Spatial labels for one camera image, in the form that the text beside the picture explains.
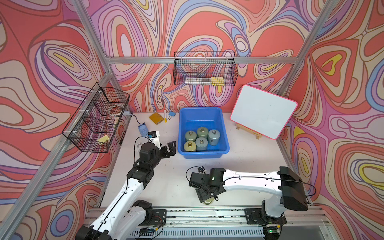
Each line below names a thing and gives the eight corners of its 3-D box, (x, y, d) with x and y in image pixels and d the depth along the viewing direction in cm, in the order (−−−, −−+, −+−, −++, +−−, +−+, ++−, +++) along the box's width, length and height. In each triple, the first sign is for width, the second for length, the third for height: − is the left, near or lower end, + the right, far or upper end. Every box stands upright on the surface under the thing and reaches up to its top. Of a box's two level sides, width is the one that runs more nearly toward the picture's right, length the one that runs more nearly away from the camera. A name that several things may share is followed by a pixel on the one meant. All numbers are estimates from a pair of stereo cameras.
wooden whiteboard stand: (234, 128, 112) (235, 124, 108) (235, 127, 113) (237, 122, 109) (259, 141, 105) (261, 136, 101) (260, 139, 106) (262, 135, 102)
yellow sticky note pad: (149, 118, 119) (148, 116, 118) (156, 114, 123) (155, 112, 121) (157, 125, 115) (156, 123, 113) (164, 120, 118) (163, 118, 117)
